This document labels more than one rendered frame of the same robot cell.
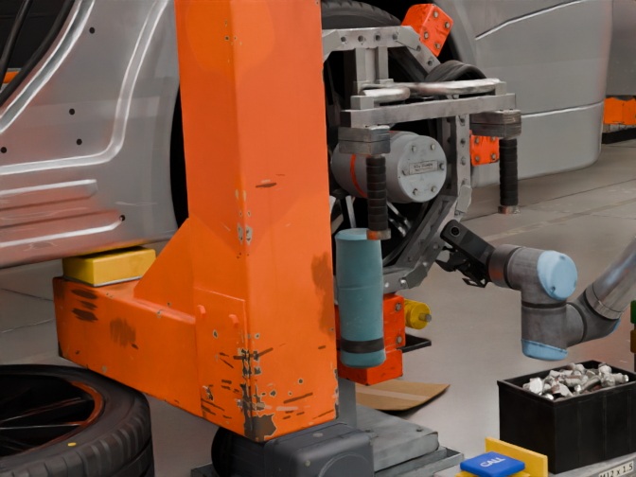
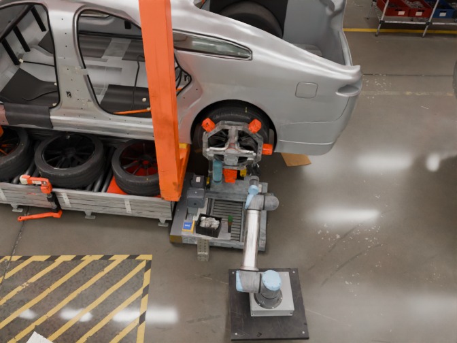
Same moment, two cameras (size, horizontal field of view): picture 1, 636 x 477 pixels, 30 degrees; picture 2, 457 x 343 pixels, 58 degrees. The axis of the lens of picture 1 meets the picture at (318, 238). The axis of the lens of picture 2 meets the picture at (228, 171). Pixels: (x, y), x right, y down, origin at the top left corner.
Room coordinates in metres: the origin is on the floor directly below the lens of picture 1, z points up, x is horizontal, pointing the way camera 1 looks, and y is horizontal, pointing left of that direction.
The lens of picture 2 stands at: (0.27, -1.85, 3.45)
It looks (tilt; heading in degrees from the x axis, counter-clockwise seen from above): 47 degrees down; 40
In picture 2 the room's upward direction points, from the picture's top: 4 degrees clockwise
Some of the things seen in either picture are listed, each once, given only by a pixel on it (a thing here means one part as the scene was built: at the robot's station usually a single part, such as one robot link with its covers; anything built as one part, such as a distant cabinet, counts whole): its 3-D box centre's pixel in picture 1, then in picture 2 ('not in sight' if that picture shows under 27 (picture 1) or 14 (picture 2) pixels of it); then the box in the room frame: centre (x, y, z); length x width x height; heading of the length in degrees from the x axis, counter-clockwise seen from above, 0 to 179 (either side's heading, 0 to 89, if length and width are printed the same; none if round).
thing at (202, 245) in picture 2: not in sight; (203, 244); (1.77, -0.36, 0.21); 0.10 x 0.10 x 0.42; 37
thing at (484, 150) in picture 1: (472, 148); (266, 149); (2.59, -0.35, 0.85); 0.09 x 0.08 x 0.07; 127
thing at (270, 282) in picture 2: not in sight; (269, 283); (1.69, -1.14, 0.59); 0.17 x 0.15 x 0.18; 128
